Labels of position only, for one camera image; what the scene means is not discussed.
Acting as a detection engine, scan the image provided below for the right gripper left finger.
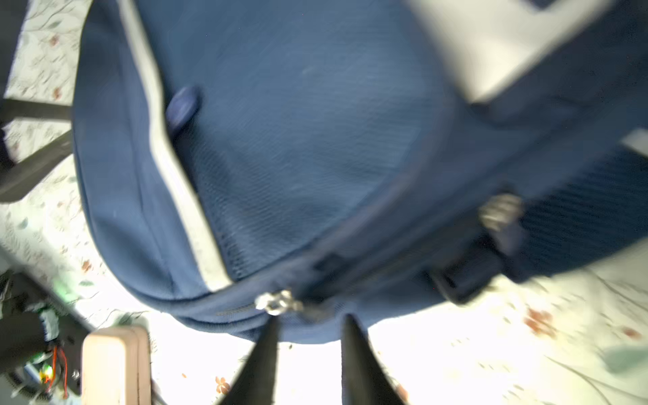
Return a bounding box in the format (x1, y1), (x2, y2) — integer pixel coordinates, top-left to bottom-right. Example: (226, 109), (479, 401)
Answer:
(219, 317), (280, 405)

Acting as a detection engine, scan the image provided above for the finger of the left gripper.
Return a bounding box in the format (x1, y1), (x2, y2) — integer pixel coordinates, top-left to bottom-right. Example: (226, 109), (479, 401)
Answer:
(1, 99), (72, 125)
(1, 131), (73, 204)

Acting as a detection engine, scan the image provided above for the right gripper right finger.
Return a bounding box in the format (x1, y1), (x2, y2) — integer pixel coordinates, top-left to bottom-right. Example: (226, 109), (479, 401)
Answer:
(341, 315), (404, 405)

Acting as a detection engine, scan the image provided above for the navy blue student backpack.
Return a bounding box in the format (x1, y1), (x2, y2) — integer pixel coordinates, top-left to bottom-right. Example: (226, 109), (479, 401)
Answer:
(73, 1), (647, 343)

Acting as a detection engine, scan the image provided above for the pink pencil case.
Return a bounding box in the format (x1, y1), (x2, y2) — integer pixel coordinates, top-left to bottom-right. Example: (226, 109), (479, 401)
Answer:
(81, 326), (152, 405)

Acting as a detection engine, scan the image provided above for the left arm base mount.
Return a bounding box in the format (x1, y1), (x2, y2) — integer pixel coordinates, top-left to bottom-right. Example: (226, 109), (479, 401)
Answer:
(1, 269), (92, 404)

